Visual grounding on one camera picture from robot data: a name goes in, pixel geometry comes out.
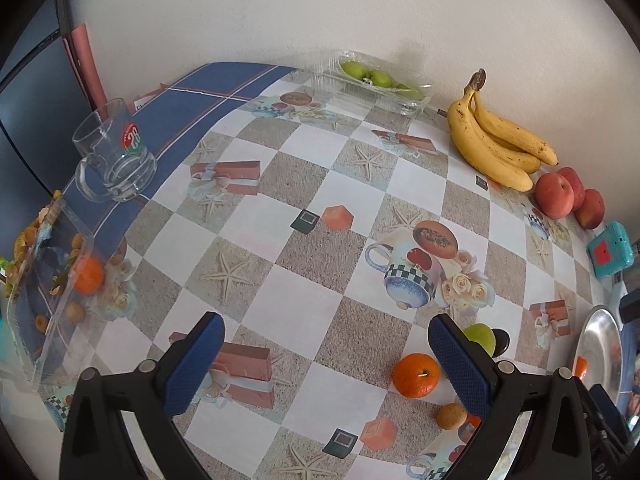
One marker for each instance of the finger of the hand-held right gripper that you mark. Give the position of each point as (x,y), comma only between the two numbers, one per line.
(610,430)

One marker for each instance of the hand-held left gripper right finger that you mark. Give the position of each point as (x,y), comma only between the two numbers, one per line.
(460,365)

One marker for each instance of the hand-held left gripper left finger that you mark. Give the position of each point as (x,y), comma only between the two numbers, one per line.
(195,360)

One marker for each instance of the small yellow-green fruit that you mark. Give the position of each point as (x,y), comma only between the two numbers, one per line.
(481,337)

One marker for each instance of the stainless steel bowl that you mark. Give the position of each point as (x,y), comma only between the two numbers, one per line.
(602,355)

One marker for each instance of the clear plastic tray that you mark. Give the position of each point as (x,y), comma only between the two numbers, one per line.
(50,340)

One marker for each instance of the dark purple plum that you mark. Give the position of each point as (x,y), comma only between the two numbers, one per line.
(502,342)

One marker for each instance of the small tan round fruit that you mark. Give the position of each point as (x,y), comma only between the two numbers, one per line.
(76,311)
(41,321)
(450,416)

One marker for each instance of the white power strip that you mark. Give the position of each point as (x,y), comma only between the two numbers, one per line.
(620,287)

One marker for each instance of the patterned vinyl tablecloth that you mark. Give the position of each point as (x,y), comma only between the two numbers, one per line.
(320,280)

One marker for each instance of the teal toy box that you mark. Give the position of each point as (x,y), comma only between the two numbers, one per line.
(612,252)

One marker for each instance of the front red apple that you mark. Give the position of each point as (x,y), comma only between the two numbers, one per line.
(553,193)

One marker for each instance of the red apple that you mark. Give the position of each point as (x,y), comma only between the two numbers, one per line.
(592,210)
(553,193)
(577,182)

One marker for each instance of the clear glass mug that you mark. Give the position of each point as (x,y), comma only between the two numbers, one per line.
(117,175)

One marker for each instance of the yellow dried scraps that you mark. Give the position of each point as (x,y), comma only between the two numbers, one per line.
(25,242)

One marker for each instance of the bunch of yellow bananas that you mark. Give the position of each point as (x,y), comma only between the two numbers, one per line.
(480,145)

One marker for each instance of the blue checked cloth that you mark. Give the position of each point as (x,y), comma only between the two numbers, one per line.
(165,110)

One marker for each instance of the white paper sheet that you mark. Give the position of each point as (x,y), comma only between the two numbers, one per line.
(142,102)

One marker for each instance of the clear plastic clamshell container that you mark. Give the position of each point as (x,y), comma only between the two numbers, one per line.
(395,102)

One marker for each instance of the green fruit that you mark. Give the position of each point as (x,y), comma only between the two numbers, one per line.
(382,79)
(411,92)
(354,69)

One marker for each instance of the dark grey cabinet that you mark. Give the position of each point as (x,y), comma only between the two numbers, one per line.
(30,95)

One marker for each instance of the pink board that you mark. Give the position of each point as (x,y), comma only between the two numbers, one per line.
(85,60)

